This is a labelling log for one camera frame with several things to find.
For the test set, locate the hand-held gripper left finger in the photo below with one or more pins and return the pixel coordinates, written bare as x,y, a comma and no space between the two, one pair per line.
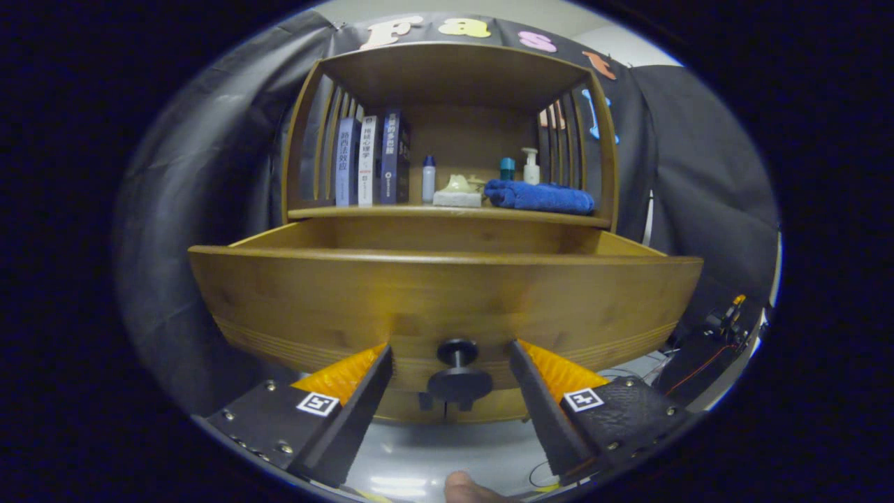
360,412

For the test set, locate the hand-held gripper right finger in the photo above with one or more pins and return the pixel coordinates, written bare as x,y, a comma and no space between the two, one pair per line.
538,412

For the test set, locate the black drawer knob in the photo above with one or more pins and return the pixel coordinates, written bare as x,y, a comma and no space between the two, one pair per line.
459,383

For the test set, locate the wooden drawer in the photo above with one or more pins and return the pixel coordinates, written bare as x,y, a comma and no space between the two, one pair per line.
447,300

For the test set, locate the wooden countertop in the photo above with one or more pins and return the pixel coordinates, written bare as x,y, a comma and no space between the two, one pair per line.
391,212

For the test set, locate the wooden cabinet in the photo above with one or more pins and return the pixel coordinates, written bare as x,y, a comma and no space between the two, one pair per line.
461,140

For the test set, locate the blue folded towel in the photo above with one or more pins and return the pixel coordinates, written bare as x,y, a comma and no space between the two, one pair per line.
541,197

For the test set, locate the beige lidded teacup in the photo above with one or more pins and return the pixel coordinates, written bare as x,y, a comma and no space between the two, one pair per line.
478,183

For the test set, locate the white bottle blue cap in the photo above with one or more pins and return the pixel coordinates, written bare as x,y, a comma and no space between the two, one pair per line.
428,183

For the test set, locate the white pump bottle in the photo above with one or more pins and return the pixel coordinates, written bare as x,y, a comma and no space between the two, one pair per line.
531,171

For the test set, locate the teal bottle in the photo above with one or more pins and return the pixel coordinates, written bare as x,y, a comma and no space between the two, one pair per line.
507,170

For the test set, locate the white book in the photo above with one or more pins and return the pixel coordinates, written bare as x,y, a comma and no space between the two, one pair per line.
367,164

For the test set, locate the light blue book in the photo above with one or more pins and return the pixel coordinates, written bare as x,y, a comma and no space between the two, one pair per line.
346,164

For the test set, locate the dark blue book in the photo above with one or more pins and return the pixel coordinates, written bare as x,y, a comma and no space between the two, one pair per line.
391,161

